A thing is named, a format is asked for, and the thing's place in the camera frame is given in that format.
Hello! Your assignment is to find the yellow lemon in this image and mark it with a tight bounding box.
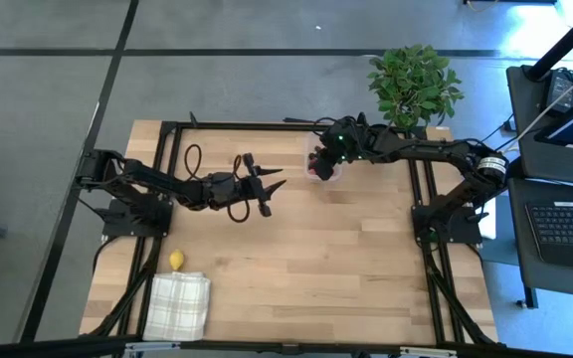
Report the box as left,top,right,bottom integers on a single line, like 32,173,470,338
168,249,186,272

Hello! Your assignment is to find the black power adapter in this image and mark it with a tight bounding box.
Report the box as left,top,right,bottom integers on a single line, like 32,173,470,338
544,69,573,113

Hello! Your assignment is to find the black desk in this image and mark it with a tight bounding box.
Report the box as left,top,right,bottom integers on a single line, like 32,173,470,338
506,64,573,188
507,177,573,309

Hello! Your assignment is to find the white plaid cloth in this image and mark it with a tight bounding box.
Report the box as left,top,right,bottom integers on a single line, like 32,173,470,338
141,270,212,342

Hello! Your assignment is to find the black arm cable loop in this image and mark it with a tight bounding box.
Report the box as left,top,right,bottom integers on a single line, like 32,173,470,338
183,143,204,182

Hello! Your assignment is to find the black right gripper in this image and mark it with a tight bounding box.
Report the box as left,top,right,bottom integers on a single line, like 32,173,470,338
310,117,367,182

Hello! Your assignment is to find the green leafy potted plant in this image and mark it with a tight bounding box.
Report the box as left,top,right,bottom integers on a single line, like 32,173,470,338
366,43,466,131

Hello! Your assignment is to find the clear plastic tupperware container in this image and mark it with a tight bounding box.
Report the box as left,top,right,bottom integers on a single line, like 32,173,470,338
304,131,343,183

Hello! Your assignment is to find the black aluminium rig frame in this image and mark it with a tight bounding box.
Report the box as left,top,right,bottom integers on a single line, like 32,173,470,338
0,111,573,358

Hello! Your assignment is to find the black slanted pole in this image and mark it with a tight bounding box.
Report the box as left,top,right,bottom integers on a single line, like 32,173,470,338
527,0,573,82

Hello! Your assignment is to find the white cord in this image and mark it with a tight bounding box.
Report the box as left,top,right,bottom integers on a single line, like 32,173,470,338
512,60,573,143

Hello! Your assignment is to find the black computer keyboard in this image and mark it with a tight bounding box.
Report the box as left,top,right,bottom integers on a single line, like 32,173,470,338
524,201,573,272

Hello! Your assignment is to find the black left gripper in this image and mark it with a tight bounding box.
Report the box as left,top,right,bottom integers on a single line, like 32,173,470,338
206,153,288,219

